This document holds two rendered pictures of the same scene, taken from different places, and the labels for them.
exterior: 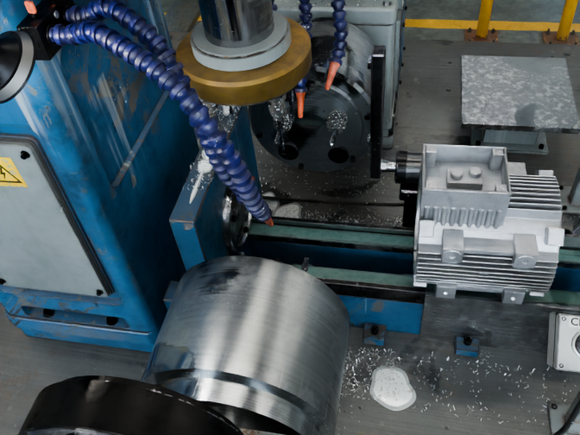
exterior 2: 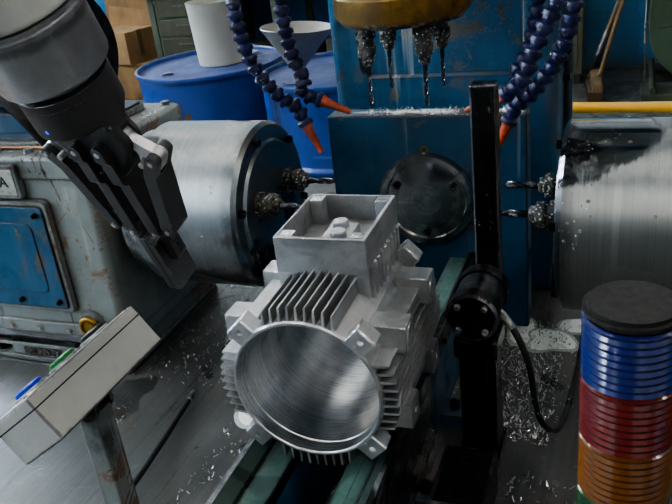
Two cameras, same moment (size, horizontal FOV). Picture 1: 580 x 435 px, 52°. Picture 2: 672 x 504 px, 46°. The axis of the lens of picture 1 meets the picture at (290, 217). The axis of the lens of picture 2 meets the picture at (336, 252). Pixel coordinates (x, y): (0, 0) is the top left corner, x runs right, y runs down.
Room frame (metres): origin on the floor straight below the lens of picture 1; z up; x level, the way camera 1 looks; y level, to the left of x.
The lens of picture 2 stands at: (0.70, -1.04, 1.47)
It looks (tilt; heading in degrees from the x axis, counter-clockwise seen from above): 25 degrees down; 97
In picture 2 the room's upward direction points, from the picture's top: 7 degrees counter-clockwise
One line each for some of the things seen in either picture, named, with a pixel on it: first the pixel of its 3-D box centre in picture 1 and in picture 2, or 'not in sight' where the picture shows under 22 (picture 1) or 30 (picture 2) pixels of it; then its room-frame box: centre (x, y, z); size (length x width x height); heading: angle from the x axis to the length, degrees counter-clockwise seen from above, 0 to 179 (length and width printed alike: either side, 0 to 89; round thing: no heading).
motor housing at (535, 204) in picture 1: (480, 229); (337, 338); (0.61, -0.30, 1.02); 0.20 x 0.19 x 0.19; 75
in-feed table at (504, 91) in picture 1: (511, 110); not in sight; (1.09, -0.55, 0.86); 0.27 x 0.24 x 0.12; 164
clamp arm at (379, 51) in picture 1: (377, 117); (486, 190); (0.79, -0.17, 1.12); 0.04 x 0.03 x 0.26; 74
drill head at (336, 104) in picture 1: (321, 87); (663, 217); (1.01, -0.10, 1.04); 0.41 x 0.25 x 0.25; 164
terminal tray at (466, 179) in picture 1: (462, 185); (339, 245); (0.62, -0.26, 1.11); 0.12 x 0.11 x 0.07; 75
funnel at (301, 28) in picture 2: not in sight; (301, 60); (0.35, 1.63, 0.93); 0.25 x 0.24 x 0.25; 73
